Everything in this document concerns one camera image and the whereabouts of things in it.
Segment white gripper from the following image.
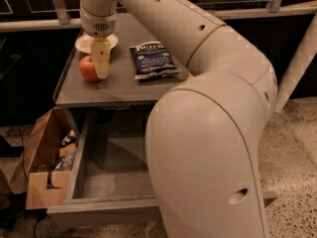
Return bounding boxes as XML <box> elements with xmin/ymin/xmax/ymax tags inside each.
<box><xmin>80</xmin><ymin>8</ymin><xmax>117</xmax><ymax>79</ymax></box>

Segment snack packets in box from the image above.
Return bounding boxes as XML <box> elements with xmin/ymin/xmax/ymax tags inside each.
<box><xmin>53</xmin><ymin>130</ymin><xmax>77</xmax><ymax>172</ymax></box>

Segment open grey top drawer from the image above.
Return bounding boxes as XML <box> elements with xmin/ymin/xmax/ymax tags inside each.
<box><xmin>49</xmin><ymin>106</ymin><xmax>274</xmax><ymax>237</ymax></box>

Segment white paper bowl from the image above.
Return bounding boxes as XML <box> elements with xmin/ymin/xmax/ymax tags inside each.
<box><xmin>75</xmin><ymin>34</ymin><xmax>119</xmax><ymax>54</ymax></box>

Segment metal window railing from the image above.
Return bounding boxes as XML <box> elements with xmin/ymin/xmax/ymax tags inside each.
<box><xmin>0</xmin><ymin>0</ymin><xmax>317</xmax><ymax>33</ymax></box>

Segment dark blue chip bag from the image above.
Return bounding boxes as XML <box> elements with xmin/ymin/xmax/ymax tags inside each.
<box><xmin>130</xmin><ymin>41</ymin><xmax>181</xmax><ymax>80</ymax></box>

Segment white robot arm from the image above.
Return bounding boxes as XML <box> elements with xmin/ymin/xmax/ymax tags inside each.
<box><xmin>80</xmin><ymin>0</ymin><xmax>282</xmax><ymax>238</ymax></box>

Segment grey cabinet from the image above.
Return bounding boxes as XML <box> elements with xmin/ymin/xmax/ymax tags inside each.
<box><xmin>54</xmin><ymin>13</ymin><xmax>188</xmax><ymax>134</ymax></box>

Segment red apple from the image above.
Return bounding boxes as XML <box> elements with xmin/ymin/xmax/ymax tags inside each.
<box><xmin>79</xmin><ymin>55</ymin><xmax>100</xmax><ymax>82</ymax></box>

